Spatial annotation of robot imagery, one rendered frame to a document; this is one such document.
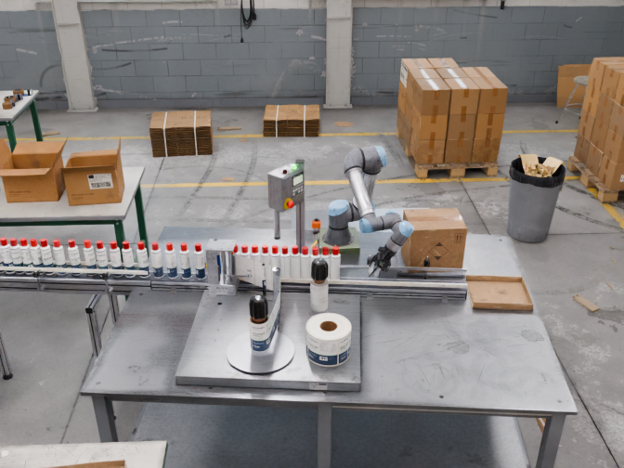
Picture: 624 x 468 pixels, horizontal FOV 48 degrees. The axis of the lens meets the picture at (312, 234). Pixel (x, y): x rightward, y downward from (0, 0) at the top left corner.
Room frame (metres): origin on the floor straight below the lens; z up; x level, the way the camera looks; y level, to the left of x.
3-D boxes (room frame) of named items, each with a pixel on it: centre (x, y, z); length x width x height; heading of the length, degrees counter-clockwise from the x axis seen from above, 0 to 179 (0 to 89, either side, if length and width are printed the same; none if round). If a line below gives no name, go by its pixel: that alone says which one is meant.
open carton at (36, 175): (4.33, 1.88, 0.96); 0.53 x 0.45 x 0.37; 4
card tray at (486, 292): (3.01, -0.97, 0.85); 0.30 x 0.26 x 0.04; 87
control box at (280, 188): (3.16, 0.13, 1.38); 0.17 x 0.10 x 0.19; 142
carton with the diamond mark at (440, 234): (3.32, -0.66, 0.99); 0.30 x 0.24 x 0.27; 93
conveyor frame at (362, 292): (3.07, 0.02, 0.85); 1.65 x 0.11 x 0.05; 87
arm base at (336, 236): (3.54, -0.15, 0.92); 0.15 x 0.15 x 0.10
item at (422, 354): (2.96, -0.10, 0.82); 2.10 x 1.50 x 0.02; 87
